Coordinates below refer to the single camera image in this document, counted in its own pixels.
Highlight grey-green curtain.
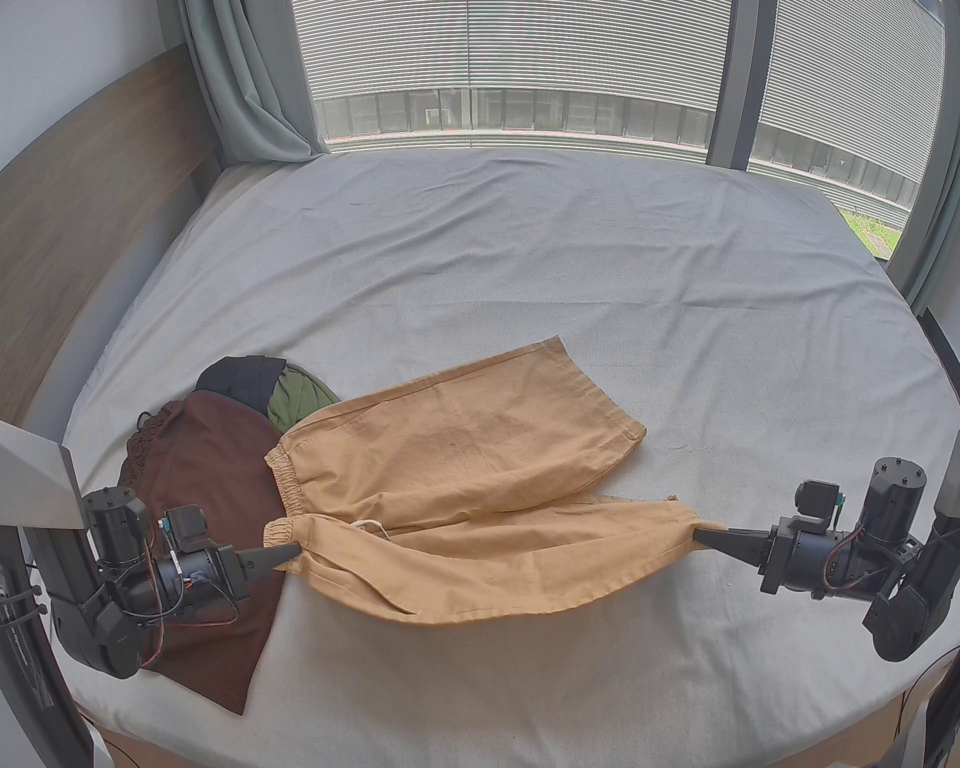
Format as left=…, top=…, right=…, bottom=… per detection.
left=180, top=0, right=331, bottom=166
left=888, top=0, right=960, bottom=318

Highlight black garment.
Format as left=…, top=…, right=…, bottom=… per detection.
left=195, top=354, right=290, bottom=417

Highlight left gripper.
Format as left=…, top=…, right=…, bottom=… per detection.
left=168, top=543, right=251, bottom=613

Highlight green garment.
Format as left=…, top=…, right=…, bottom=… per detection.
left=266, top=363, right=346, bottom=436

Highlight bed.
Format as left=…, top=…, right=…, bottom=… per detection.
left=0, top=41, right=960, bottom=768

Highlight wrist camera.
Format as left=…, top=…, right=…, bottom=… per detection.
left=159, top=506, right=213, bottom=558
left=793, top=480, right=843, bottom=535

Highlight dark brown garment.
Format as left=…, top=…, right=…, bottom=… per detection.
left=118, top=393, right=292, bottom=717

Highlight window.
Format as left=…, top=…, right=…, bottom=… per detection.
left=288, top=0, right=948, bottom=260

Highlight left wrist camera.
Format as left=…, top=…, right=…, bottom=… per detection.
left=159, top=506, right=213, bottom=558

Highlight black cable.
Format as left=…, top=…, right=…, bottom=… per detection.
left=894, top=648, right=960, bottom=768

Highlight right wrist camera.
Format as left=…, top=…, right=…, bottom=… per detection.
left=793, top=480, right=843, bottom=535

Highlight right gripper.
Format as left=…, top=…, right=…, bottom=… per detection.
left=757, top=516, right=865, bottom=601

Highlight tan trousers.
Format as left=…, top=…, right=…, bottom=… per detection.
left=262, top=335, right=725, bottom=625

